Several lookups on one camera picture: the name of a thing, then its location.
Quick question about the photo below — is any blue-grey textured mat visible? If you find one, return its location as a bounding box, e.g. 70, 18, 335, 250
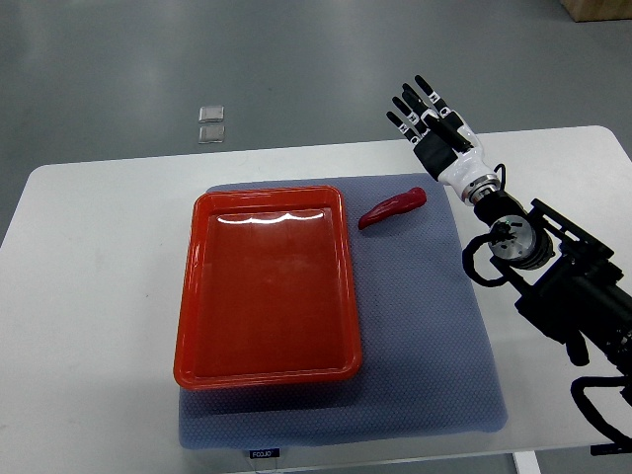
179, 173, 508, 450

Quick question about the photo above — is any red pepper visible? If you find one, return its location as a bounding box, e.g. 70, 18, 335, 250
357, 187, 428, 230

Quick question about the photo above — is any black table label left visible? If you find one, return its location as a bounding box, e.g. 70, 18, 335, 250
249, 447, 280, 459

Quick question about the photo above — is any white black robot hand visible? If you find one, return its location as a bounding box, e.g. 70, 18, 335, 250
386, 74, 496, 202

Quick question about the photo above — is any black table label right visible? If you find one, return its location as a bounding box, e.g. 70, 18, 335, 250
590, 443, 632, 456

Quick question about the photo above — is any white table leg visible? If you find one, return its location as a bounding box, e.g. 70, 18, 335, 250
513, 450, 542, 474

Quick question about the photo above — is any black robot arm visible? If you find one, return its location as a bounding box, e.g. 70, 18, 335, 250
387, 76, 631, 455

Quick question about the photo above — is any upper floor plate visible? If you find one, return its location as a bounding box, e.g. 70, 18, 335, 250
198, 105, 224, 123

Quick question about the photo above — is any black table label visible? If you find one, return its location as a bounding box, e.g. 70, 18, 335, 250
590, 443, 632, 456
249, 447, 280, 459

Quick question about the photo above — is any red plastic tray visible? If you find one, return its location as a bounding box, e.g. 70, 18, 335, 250
174, 186, 362, 391

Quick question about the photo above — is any cardboard box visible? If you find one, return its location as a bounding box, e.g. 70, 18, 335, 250
560, 0, 632, 23

